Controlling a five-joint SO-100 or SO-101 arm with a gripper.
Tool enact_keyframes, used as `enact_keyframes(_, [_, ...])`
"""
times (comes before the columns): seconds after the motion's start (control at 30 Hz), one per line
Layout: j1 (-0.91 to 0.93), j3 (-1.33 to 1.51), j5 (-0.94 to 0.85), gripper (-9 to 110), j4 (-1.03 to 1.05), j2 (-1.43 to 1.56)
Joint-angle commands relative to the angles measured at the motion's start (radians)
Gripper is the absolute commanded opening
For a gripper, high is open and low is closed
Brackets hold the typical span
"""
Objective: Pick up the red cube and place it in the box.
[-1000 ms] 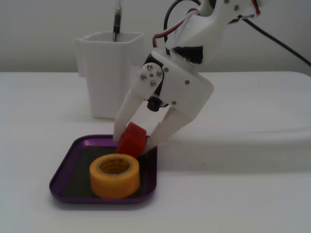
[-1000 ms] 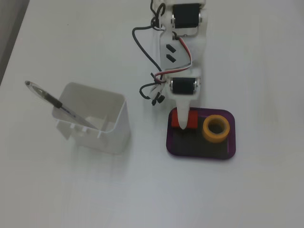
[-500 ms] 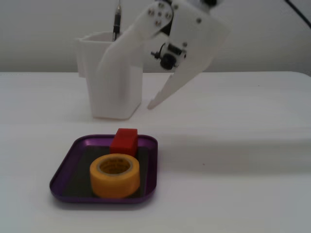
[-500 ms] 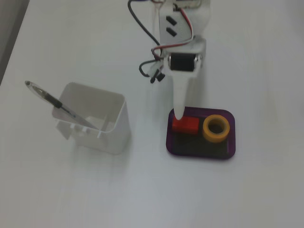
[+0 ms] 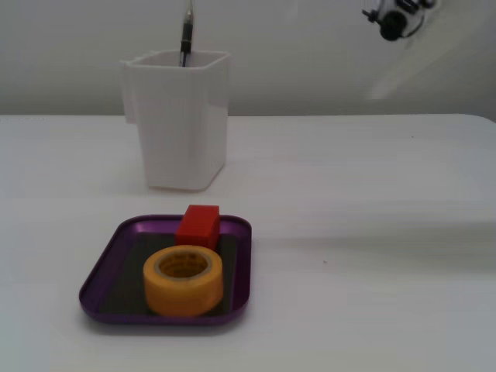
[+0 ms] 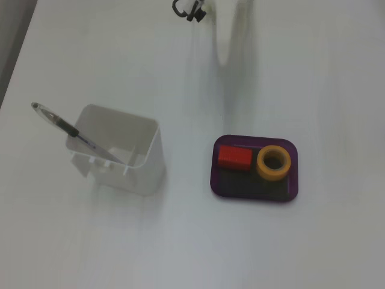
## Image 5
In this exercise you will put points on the black tray mat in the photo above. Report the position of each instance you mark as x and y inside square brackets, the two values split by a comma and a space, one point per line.
[124, 279]

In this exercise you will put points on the red cube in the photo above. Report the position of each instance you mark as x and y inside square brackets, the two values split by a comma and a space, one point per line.
[197, 228]

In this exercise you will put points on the yellow masking tape roll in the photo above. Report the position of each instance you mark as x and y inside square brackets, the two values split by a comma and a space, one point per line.
[182, 294]

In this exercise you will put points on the purple metal tray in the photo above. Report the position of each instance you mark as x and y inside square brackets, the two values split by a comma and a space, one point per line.
[97, 294]

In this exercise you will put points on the white plastic box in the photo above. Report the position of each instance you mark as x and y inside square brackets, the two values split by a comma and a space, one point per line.
[174, 128]

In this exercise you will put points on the black clear ballpoint pen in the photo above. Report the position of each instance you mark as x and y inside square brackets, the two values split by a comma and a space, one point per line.
[187, 35]

